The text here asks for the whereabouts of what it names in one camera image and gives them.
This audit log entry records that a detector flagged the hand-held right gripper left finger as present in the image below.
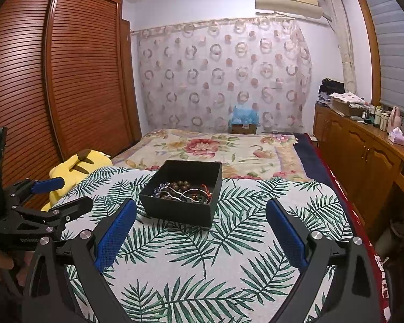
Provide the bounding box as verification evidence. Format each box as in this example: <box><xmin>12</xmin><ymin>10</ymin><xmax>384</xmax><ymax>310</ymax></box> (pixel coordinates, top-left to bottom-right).
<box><xmin>22</xmin><ymin>198</ymin><xmax>137</xmax><ymax>323</ymax></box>

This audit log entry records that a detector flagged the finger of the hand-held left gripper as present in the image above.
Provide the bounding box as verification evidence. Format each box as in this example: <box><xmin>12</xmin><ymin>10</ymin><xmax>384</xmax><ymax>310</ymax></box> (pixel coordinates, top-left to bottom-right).
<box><xmin>12</xmin><ymin>196</ymin><xmax>94</xmax><ymax>225</ymax></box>
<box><xmin>6</xmin><ymin>177</ymin><xmax>66</xmax><ymax>206</ymax></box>

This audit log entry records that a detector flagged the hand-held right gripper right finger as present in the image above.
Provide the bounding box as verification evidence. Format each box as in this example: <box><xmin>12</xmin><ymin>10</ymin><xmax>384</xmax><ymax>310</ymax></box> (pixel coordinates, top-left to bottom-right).
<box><xmin>265</xmin><ymin>198</ymin><xmax>382</xmax><ymax>323</ymax></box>

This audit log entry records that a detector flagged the silver hairpin with blue flower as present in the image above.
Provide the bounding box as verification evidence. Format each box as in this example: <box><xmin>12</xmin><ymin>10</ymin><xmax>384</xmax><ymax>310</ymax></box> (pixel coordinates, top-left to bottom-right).
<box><xmin>151</xmin><ymin>183</ymin><xmax>192</xmax><ymax>203</ymax></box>

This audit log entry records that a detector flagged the black jewelry box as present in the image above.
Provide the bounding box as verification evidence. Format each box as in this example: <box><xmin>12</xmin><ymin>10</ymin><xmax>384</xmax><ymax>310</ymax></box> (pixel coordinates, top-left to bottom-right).
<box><xmin>139</xmin><ymin>160</ymin><xmax>223</xmax><ymax>228</ymax></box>

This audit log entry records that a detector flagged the brown wooden bead bracelet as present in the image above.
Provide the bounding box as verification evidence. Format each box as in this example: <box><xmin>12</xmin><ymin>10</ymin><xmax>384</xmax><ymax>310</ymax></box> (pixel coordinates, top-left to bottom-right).
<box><xmin>165</xmin><ymin>181</ymin><xmax>192</xmax><ymax>192</ymax></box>

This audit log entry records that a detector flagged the person's left hand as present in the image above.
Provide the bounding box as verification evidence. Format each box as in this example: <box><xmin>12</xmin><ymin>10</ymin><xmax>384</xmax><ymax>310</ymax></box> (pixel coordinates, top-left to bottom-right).
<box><xmin>0</xmin><ymin>245</ymin><xmax>28</xmax><ymax>285</ymax></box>

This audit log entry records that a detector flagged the yellow plush toy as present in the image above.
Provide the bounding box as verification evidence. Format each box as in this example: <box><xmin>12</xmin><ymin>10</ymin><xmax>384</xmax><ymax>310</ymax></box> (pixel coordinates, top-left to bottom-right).
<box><xmin>40</xmin><ymin>149</ymin><xmax>113</xmax><ymax>212</ymax></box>

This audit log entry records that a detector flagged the dark blue blanket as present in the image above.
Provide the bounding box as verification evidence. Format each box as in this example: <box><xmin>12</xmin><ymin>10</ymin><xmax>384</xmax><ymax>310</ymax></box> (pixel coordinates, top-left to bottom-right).
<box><xmin>294</xmin><ymin>133</ymin><xmax>325</xmax><ymax>180</ymax></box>

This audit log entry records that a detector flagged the green leaf print tablecloth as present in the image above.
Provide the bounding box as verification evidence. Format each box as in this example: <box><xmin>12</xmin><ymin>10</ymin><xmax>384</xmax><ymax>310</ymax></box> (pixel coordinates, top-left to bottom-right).
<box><xmin>50</xmin><ymin>166</ymin><xmax>354</xmax><ymax>323</ymax></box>

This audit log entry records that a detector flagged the floral blanket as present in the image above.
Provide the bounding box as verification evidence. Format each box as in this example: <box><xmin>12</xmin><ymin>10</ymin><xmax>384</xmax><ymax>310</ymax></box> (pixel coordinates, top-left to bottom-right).
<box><xmin>113</xmin><ymin>128</ymin><xmax>312</xmax><ymax>182</ymax></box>

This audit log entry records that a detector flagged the wooden cabinet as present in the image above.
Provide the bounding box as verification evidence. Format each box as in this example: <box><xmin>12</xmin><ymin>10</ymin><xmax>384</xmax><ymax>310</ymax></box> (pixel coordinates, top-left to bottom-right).
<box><xmin>312</xmin><ymin>103</ymin><xmax>404</xmax><ymax>243</ymax></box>

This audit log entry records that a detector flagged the small cardboard box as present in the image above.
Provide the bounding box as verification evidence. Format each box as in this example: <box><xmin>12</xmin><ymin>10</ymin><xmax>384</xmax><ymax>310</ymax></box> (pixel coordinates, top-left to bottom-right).
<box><xmin>231</xmin><ymin>123</ymin><xmax>257</xmax><ymax>135</ymax></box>

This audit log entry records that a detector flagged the wooden louvered wardrobe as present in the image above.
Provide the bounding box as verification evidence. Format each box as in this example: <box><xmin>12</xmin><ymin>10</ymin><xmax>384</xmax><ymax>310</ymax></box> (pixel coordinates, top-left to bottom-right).
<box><xmin>0</xmin><ymin>0</ymin><xmax>142</xmax><ymax>196</ymax></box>

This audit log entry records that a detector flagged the blue plastic bag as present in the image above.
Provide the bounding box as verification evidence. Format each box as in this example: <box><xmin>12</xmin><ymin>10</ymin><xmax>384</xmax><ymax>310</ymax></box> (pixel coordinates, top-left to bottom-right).
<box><xmin>229</xmin><ymin>105</ymin><xmax>260</xmax><ymax>126</ymax></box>

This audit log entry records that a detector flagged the open cardboard box with cloth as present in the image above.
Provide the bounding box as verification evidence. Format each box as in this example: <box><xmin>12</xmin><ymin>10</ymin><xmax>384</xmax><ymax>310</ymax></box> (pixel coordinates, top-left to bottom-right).
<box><xmin>330</xmin><ymin>92</ymin><xmax>366</xmax><ymax>117</ymax></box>

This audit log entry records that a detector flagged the pink tissue box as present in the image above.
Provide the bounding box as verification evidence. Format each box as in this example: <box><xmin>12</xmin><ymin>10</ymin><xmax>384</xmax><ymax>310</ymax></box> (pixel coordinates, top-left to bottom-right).
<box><xmin>388</xmin><ymin>127</ymin><xmax>404</xmax><ymax>146</ymax></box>

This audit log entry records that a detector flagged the group of toiletry bottles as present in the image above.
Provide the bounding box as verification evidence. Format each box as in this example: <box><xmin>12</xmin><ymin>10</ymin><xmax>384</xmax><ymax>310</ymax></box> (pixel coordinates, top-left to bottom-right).
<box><xmin>368</xmin><ymin>104</ymin><xmax>391</xmax><ymax>130</ymax></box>

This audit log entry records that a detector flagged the circle patterned sheer curtain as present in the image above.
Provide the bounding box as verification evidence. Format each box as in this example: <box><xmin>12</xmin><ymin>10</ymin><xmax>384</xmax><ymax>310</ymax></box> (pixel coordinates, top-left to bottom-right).
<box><xmin>131</xmin><ymin>16</ymin><xmax>313</xmax><ymax>134</ymax></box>

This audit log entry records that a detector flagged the beige lace side curtain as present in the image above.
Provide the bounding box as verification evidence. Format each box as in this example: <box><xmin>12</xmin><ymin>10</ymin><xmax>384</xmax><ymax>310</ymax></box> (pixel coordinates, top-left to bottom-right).
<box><xmin>323</xmin><ymin>0</ymin><xmax>357</xmax><ymax>95</ymax></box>

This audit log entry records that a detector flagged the grey window blind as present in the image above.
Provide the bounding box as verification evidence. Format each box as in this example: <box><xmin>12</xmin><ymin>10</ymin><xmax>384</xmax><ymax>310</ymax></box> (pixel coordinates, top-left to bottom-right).
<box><xmin>358</xmin><ymin>0</ymin><xmax>404</xmax><ymax>122</ymax></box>

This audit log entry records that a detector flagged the wall air conditioner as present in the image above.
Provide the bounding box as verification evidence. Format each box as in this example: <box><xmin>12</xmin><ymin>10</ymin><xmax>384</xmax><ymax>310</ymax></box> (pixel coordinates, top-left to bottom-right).
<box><xmin>255</xmin><ymin>0</ymin><xmax>328</xmax><ymax>19</ymax></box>

